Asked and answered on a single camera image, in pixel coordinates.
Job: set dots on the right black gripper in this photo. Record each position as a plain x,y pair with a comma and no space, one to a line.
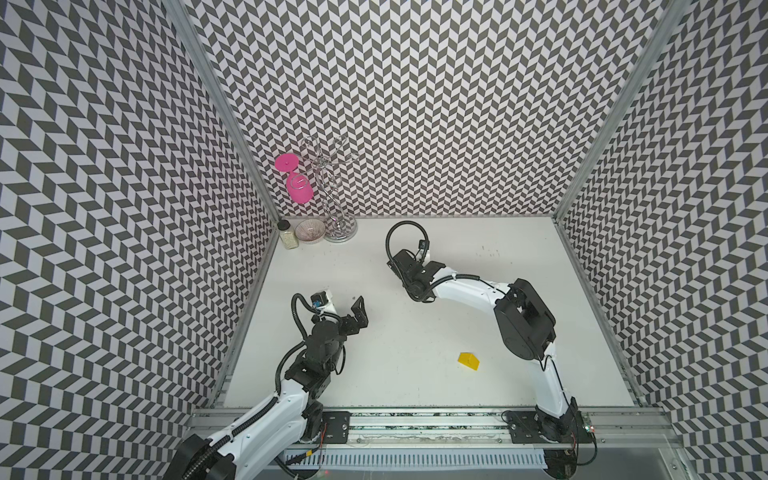
402,264

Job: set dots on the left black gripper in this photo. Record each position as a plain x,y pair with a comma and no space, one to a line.
360,318

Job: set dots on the yellow block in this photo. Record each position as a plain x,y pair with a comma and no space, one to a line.
469,360

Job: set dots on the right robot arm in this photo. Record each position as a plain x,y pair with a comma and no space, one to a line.
525,324

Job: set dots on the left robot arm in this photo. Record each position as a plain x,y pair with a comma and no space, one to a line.
292,413

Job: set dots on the striped ceramic bowl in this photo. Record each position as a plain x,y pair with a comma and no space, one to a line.
310,231

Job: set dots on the glass spice jar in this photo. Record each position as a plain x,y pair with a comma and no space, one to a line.
287,234

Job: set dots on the pink plastic wine glass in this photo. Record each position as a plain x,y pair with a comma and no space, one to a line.
297,184

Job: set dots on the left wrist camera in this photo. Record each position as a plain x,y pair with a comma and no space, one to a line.
323,302

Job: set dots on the chrome wire glass stand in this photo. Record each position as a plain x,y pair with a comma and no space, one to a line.
327,161

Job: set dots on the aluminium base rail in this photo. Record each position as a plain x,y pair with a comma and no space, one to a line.
631,442

